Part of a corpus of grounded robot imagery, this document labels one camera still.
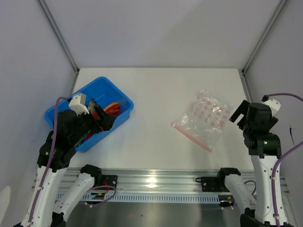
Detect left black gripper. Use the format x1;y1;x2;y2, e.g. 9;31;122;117
71;104;116;144

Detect toy steak slice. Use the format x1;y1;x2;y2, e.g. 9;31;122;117
104;102;121;116

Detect clear pink-dotted zip bag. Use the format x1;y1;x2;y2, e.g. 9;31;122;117
171;90;234;153

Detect red toy lobster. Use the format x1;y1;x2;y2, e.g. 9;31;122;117
83;112;103;142

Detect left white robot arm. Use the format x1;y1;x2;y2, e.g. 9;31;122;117
17;97;116;227

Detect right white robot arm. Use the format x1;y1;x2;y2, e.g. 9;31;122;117
216;99;290;227

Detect blue plastic bin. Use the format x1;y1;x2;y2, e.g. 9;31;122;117
45;76;134;153

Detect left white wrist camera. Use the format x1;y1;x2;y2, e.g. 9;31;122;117
68;93;89;115

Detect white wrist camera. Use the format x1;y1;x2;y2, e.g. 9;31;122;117
261;95;281;116
68;93;89;115

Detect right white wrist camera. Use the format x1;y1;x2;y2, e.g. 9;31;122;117
261;95;281;116

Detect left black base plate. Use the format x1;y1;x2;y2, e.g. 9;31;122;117
101;175;118;190

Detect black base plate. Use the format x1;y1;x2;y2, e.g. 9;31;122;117
195;177;228;192
101;175;118;190

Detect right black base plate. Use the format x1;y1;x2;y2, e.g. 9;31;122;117
195;177;228;192

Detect aluminium mounting rail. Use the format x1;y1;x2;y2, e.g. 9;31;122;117
30;167;291;197

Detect white slotted cable duct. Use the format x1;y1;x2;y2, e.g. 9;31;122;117
53;192;234;204

